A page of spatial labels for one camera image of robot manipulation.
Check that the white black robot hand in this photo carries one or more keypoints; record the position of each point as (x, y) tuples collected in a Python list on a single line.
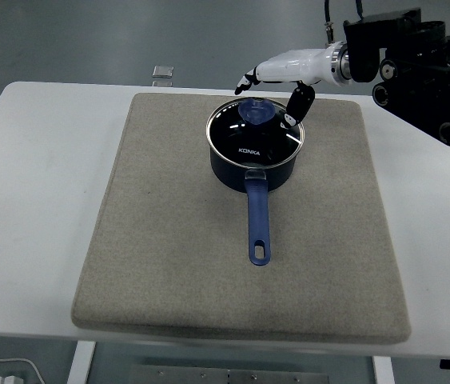
[(300, 66)]

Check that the glass pot lid blue knob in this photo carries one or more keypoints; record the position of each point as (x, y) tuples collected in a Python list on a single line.
[(248, 138)]

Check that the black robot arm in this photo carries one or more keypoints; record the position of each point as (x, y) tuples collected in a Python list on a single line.
[(416, 72)]

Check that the small silver floor plate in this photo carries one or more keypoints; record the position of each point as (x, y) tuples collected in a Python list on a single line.
[(162, 83), (162, 71)]

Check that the dark blue saucepan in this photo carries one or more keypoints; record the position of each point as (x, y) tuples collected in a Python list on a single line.
[(258, 216)]

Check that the beige fabric mat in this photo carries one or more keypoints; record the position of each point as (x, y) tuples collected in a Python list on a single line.
[(192, 256)]

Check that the grey metal plate with screws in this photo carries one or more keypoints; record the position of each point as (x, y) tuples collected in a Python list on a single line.
[(248, 376)]

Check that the white table leg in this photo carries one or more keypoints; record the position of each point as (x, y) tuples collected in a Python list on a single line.
[(383, 372), (80, 364)]

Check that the white power plug block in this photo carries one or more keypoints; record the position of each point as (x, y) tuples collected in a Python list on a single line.
[(6, 380)]

